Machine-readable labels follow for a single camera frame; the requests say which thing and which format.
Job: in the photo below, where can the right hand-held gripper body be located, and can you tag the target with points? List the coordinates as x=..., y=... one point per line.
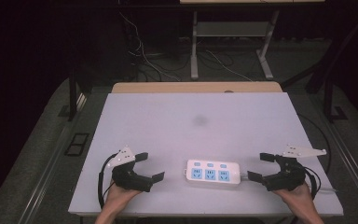
x=289, y=177

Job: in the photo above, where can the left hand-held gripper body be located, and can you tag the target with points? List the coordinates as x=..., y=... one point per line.
x=130, y=180

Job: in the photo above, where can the white power strip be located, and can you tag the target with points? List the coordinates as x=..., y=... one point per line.
x=213, y=172

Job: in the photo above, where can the person's left hand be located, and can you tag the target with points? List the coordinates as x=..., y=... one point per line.
x=119, y=196

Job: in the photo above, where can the person's right hand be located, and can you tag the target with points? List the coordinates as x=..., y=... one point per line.
x=298, y=197

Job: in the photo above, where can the white table cover board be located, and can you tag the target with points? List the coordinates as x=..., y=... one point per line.
x=199, y=130

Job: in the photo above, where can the black upright stand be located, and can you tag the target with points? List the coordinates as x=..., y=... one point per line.
x=329, y=99
x=72, y=93

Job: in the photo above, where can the wooden table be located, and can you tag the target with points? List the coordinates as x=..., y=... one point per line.
x=195, y=87

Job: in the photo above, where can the black slanted stand legs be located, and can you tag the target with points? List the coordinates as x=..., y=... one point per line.
x=323, y=67

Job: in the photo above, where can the metal floor rail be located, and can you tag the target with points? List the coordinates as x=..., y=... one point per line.
x=48, y=171
x=351, y=161

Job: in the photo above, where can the black floor frame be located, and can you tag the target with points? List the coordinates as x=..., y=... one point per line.
x=77, y=144

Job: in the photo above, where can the grey metal desk frame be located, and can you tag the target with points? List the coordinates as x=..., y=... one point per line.
x=230, y=28

